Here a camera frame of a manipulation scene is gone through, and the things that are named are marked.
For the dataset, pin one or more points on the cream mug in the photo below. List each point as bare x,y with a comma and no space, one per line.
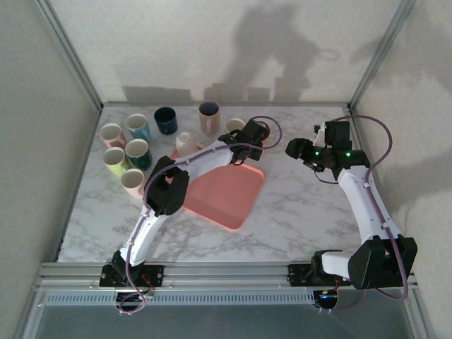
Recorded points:
233,126

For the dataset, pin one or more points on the dark blue mug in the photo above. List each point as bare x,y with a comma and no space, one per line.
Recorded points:
165,118

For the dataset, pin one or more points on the dark green mug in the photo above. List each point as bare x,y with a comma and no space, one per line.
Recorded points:
141,160

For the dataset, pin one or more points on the light blue mug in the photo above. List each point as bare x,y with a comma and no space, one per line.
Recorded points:
136,121

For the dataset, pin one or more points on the beige pink mug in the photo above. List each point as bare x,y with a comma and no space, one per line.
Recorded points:
132,178

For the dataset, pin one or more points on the yellow-green mug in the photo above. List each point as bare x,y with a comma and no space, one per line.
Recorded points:
118,167

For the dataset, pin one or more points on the pink faceted mug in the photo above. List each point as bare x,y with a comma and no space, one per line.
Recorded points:
111,133

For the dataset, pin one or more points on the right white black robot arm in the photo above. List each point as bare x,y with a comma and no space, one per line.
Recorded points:
360,205

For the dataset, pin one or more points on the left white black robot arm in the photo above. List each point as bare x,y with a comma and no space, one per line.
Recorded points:
205,159

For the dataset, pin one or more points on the small white mug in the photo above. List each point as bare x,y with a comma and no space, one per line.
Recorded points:
185,143

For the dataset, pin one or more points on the pink plastic tray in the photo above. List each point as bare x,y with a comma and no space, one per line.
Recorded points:
226,197

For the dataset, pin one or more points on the aluminium frame post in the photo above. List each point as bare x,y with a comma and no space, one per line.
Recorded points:
381,53
72,56

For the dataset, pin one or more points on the aluminium table edge rail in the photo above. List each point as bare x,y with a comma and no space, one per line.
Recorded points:
159,104

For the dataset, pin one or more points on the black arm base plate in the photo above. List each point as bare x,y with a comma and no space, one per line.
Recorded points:
298,273
157,273

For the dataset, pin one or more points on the aluminium mounting rail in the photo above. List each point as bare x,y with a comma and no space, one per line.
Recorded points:
226,277

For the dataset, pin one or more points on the aluminium frame leg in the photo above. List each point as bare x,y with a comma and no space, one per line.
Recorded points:
29,314
418,314

